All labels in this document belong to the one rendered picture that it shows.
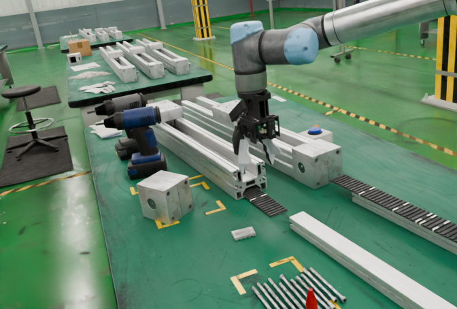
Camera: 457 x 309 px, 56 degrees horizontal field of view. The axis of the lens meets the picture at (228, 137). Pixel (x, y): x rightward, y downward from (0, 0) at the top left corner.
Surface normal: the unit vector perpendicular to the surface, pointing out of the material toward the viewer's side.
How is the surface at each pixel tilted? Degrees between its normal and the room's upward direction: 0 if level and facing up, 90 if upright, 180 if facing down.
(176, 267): 0
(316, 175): 90
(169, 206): 90
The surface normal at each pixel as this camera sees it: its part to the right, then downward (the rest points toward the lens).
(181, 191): 0.79, 0.11
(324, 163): 0.48, 0.25
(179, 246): -0.12, -0.93
